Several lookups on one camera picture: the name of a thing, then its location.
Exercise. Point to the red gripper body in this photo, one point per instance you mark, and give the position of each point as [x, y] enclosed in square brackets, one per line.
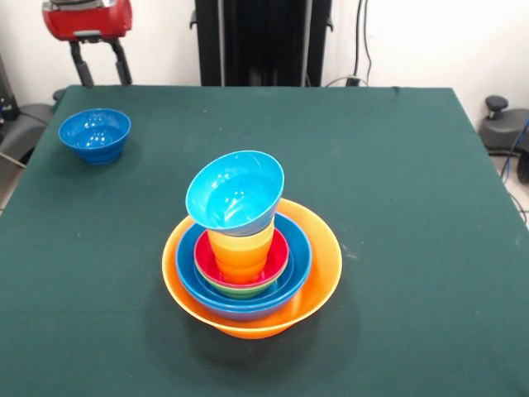
[87, 22]

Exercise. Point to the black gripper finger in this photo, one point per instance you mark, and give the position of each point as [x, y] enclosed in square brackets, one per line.
[82, 66]
[122, 62]

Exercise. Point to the small light blue bowl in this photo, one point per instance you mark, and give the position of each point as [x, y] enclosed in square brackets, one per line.
[231, 194]

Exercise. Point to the large blue bowl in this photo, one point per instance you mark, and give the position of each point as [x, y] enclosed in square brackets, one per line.
[248, 317]
[186, 264]

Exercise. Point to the orange plastic cup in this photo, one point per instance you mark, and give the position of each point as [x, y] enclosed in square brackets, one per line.
[241, 260]

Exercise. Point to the small red bowl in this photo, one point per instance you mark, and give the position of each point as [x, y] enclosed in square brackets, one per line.
[277, 256]

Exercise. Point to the small green bowl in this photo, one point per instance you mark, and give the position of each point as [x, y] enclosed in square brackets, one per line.
[241, 291]

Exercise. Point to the small dark blue bowl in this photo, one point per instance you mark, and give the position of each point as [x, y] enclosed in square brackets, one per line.
[94, 134]

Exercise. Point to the large orange bowl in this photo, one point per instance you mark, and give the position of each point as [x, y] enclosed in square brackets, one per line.
[326, 273]

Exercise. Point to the dark green table cloth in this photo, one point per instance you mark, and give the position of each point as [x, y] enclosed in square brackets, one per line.
[264, 372]

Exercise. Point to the grey pedestal foot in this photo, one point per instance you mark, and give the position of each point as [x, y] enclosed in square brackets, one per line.
[502, 132]
[25, 124]

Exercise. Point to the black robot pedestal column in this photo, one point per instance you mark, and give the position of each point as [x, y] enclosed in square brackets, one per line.
[264, 41]

